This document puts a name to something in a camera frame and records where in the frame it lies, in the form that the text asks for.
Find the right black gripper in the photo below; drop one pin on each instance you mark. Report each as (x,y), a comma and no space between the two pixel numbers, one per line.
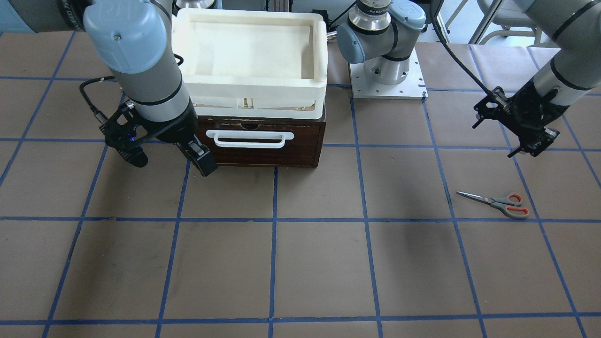
(175,125)

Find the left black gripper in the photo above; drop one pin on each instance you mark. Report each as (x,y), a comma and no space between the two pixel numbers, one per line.
(529,111)

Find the white drawer handle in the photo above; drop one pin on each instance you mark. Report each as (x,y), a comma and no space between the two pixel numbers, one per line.
(249,139)

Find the orange grey scissors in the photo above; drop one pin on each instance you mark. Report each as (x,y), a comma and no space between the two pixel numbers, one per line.
(510,206)

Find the dark wooden drawer box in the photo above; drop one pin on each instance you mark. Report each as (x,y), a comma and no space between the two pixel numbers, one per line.
(303,151)

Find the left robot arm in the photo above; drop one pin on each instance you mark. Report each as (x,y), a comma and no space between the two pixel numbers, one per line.
(380,36)

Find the white foam tray box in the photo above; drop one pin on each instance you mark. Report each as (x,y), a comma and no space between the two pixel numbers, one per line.
(252,64)

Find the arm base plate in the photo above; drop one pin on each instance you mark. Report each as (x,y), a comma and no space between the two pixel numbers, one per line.
(380,78)

